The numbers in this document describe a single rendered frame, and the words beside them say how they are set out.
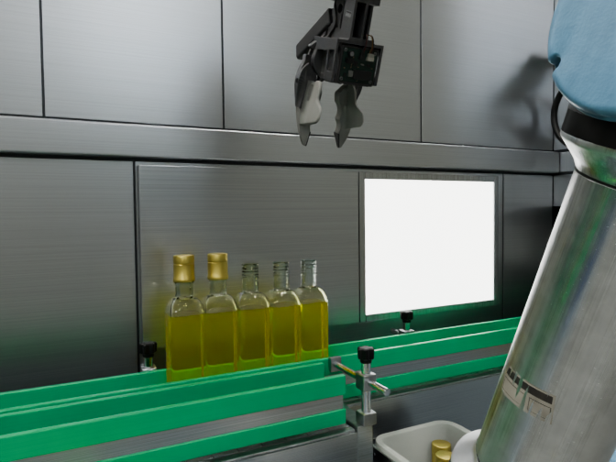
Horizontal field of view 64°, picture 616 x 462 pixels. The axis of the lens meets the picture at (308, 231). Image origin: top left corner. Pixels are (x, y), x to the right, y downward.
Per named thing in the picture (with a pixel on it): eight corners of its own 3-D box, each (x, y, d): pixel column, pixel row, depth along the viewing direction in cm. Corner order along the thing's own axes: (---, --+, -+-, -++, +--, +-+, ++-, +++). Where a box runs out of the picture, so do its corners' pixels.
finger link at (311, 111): (300, 147, 67) (324, 81, 65) (283, 137, 72) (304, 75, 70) (319, 153, 69) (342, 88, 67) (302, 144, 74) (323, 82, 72)
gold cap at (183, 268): (199, 280, 83) (199, 254, 82) (183, 283, 80) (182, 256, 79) (184, 279, 84) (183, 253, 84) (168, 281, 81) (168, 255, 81)
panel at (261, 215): (489, 302, 133) (489, 176, 132) (498, 304, 131) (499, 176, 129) (140, 346, 94) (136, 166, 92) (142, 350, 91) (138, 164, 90)
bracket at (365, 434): (346, 440, 90) (346, 402, 90) (376, 464, 81) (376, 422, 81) (329, 445, 88) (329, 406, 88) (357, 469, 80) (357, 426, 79)
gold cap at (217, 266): (224, 277, 87) (224, 252, 87) (231, 279, 84) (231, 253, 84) (204, 278, 85) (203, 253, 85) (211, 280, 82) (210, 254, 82)
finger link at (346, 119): (352, 155, 71) (351, 89, 67) (334, 146, 76) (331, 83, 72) (371, 150, 72) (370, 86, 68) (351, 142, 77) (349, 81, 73)
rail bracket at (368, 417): (341, 399, 91) (340, 332, 91) (396, 435, 76) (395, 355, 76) (326, 401, 90) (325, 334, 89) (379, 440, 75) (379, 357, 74)
